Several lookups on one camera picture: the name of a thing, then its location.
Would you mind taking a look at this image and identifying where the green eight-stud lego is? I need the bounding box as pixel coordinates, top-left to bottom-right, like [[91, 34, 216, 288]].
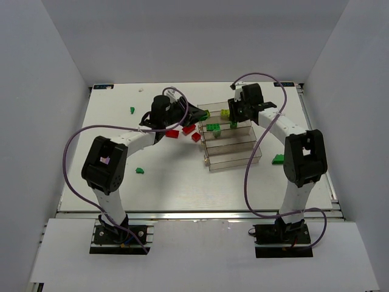
[[206, 123, 221, 131]]

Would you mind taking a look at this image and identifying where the green lego with slope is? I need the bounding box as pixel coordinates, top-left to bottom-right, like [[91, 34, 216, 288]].
[[272, 154, 284, 165]]

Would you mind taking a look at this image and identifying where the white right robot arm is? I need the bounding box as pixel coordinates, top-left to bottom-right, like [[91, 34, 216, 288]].
[[228, 82, 328, 232]]

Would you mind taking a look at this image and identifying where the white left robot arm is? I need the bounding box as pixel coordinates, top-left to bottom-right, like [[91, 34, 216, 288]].
[[81, 95, 189, 238]]

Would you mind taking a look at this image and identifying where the red long lego brick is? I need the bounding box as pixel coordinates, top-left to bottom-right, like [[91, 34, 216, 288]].
[[182, 124, 196, 135]]

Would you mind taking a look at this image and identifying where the clear bin farthest back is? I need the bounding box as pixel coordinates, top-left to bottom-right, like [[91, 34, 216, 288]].
[[198, 100, 229, 119]]

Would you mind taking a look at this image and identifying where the clear bin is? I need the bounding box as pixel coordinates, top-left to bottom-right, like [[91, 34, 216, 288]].
[[199, 116, 252, 139], [201, 127, 256, 154], [204, 141, 256, 171], [198, 100, 229, 119]]

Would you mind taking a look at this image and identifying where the red lego brick left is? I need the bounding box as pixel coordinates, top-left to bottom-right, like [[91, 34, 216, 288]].
[[165, 130, 179, 139]]

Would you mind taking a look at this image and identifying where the red small square lego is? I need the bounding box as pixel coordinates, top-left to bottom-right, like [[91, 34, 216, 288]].
[[191, 133, 201, 142]]

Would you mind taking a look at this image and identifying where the lime green long lego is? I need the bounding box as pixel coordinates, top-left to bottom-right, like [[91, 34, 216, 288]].
[[220, 109, 230, 120]]

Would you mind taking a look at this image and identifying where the blue label sticker right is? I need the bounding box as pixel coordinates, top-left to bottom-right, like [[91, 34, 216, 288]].
[[274, 82, 295, 88]]

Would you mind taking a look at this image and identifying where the blue label sticker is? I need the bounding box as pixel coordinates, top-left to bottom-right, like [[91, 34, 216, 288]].
[[274, 82, 295, 88], [93, 84, 114, 90]]

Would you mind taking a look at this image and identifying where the clear bin nearest front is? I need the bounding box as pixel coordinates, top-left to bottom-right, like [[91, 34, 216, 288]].
[[204, 141, 256, 171]]

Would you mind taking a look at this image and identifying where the blue label sticker left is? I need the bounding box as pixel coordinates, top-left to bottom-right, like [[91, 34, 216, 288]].
[[93, 84, 114, 90]]

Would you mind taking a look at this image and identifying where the purple lego piece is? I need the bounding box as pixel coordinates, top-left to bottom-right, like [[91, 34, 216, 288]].
[[100, 157, 110, 165]]

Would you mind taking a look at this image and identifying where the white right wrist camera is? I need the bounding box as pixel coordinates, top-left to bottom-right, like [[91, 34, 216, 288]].
[[233, 85, 243, 102]]

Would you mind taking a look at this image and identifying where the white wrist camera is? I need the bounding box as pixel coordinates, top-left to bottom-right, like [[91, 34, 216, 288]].
[[233, 85, 243, 102], [164, 88, 176, 100]]

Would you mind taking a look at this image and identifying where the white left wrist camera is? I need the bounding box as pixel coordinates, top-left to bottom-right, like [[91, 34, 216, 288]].
[[164, 88, 176, 100]]

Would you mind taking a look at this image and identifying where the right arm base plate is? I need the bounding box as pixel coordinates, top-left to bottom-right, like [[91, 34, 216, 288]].
[[248, 224, 313, 259]]

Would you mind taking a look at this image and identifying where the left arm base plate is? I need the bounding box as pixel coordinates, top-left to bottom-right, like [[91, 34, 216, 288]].
[[89, 224, 154, 255]]

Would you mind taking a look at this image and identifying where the aluminium table edge rail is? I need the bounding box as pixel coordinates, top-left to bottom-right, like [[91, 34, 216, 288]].
[[56, 209, 344, 221]]

